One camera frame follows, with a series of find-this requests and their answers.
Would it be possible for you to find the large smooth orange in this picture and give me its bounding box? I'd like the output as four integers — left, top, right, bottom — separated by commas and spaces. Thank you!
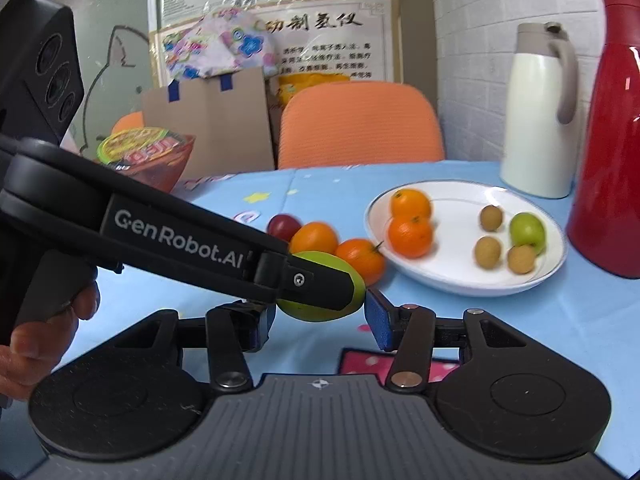
390, 188, 432, 221
290, 221, 340, 256

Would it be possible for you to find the instant noodle cup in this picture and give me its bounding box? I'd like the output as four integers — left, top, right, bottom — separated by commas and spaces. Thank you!
96, 126, 186, 168

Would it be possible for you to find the pink glass bowl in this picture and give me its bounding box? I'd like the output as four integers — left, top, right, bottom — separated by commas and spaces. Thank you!
95, 132, 196, 193

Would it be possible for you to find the brown longan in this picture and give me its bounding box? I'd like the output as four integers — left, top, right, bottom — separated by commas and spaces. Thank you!
474, 236, 503, 269
479, 205, 504, 233
507, 244, 537, 275

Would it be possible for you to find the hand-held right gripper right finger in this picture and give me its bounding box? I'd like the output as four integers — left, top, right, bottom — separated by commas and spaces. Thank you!
365, 287, 551, 394

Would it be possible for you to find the small mandarin orange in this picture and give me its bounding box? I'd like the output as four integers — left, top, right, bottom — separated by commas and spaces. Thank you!
335, 238, 386, 287
387, 215, 434, 259

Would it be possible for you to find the long green jujube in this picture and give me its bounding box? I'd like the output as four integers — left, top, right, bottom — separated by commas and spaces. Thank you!
276, 251, 367, 322

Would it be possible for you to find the framed text poster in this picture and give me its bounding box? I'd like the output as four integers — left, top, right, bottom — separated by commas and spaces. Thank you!
150, 0, 403, 91

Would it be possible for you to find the floral cloth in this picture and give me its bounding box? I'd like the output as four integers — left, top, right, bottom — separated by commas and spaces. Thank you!
162, 7, 281, 81

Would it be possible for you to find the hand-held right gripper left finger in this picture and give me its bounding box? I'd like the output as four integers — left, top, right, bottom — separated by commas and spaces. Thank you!
85, 300, 277, 394

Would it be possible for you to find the white thermos jug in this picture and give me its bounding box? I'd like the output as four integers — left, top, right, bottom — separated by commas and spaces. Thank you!
500, 22, 581, 199

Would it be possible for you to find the red thermos jug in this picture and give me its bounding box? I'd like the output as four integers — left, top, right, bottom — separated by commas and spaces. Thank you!
566, 0, 640, 279

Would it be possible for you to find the round green jujube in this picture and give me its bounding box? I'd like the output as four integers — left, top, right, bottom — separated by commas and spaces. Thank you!
509, 212, 546, 256

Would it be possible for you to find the orange chair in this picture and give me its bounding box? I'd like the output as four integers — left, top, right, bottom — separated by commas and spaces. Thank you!
111, 111, 146, 136
276, 82, 446, 170

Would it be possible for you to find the dark red plum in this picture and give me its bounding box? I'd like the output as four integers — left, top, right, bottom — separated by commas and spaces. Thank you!
266, 214, 302, 242

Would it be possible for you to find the white plate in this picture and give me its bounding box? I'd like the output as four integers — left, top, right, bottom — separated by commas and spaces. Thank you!
364, 180, 569, 296

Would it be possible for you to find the person's left hand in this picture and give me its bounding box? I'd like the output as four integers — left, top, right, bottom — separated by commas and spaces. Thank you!
0, 281, 101, 401

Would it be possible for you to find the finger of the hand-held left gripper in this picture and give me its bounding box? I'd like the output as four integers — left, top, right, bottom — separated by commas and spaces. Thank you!
252, 252, 366, 311

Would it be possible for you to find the blue cartoon tablecloth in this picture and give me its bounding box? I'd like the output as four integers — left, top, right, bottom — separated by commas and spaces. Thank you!
0, 160, 640, 471

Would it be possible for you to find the cardboard box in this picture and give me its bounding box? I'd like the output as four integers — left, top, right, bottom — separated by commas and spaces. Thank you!
141, 67, 277, 181

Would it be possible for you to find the yellow bag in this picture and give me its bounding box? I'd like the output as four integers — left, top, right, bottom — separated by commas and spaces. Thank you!
277, 72, 351, 108

